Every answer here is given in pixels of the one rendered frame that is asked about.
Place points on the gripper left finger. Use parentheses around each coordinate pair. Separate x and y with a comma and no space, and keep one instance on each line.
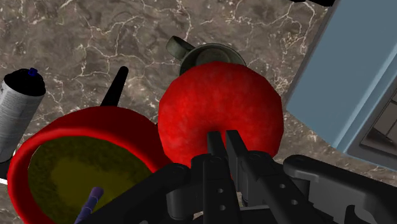
(217,186)

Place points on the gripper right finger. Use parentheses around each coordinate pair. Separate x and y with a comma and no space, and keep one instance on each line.
(273,186)

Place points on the red apple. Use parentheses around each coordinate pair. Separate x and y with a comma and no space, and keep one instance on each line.
(217,99)

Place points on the blue-grey cabinet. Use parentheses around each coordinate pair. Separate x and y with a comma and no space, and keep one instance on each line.
(335,77)

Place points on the purple pen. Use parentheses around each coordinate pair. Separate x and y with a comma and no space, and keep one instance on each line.
(91,201)

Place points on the olive green mug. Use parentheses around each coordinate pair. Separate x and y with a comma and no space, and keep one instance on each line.
(189,57)

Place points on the grey bottle with black cap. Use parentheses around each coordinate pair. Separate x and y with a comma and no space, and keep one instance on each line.
(15,111)

